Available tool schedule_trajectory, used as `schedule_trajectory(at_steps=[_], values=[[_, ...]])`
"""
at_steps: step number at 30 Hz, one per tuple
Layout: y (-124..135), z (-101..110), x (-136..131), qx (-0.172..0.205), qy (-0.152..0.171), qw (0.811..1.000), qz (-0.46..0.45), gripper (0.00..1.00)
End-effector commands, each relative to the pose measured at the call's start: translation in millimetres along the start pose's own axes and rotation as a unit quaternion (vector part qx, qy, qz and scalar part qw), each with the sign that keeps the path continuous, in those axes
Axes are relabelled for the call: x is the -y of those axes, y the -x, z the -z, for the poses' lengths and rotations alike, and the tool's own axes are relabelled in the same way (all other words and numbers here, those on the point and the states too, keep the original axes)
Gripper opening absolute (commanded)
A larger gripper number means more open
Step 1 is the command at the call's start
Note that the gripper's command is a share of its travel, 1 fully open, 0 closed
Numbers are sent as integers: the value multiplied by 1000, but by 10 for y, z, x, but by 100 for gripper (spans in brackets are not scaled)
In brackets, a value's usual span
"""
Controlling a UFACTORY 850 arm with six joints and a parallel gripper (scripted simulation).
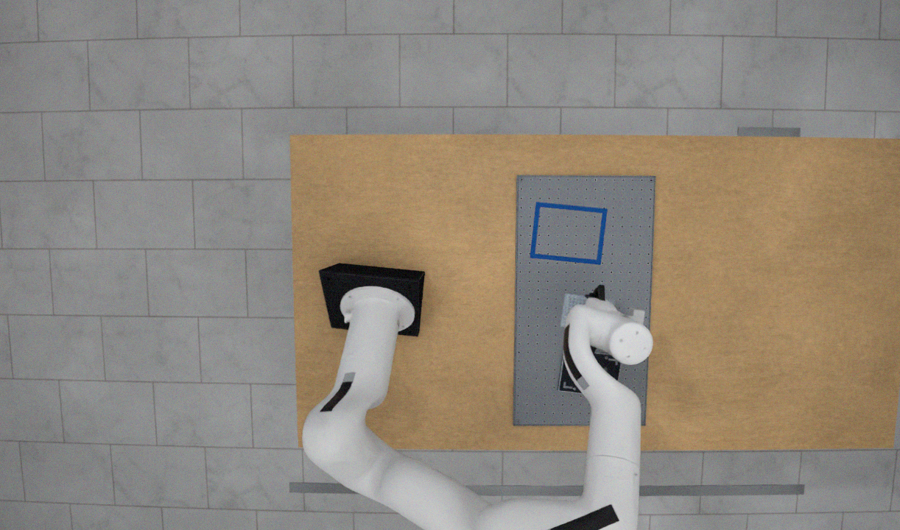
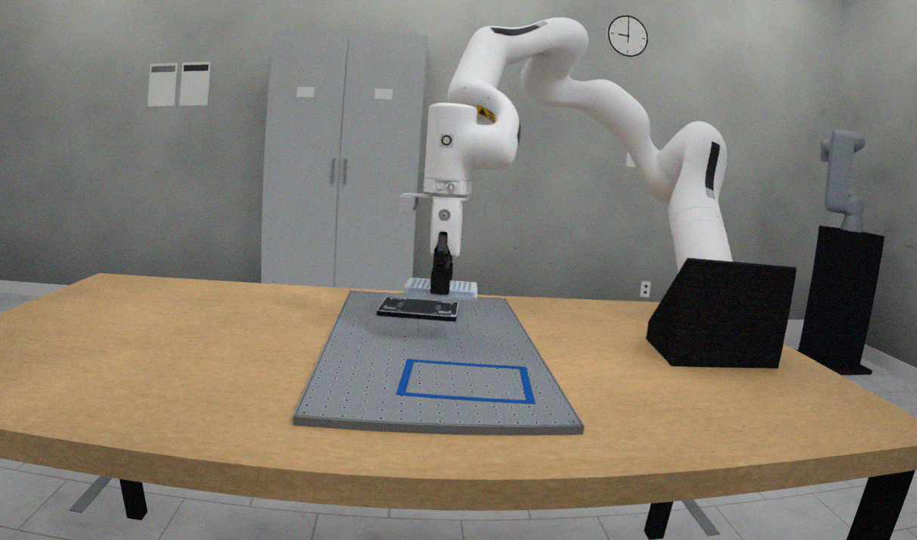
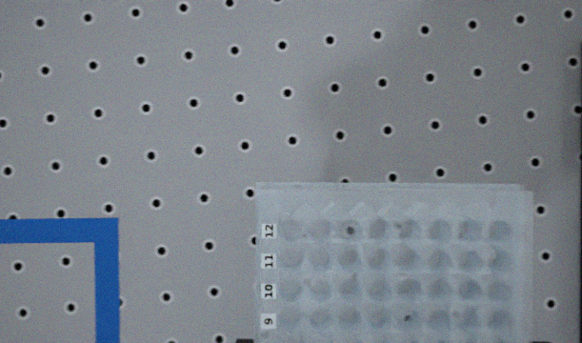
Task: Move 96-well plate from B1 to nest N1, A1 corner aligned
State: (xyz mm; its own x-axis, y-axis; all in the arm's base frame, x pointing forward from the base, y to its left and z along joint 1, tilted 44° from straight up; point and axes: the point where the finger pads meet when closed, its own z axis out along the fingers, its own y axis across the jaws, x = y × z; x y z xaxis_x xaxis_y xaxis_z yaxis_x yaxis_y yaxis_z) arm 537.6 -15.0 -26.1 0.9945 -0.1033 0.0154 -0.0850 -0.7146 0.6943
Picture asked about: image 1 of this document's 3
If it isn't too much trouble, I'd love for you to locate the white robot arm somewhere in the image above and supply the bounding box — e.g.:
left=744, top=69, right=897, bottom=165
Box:
left=302, top=286, right=653, bottom=530

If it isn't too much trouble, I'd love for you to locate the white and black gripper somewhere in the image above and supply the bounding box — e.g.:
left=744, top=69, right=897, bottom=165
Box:
left=585, top=284, right=617, bottom=353

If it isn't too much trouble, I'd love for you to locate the blue rectangular tape outline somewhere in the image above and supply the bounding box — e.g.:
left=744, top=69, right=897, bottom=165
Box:
left=530, top=202, right=608, bottom=265

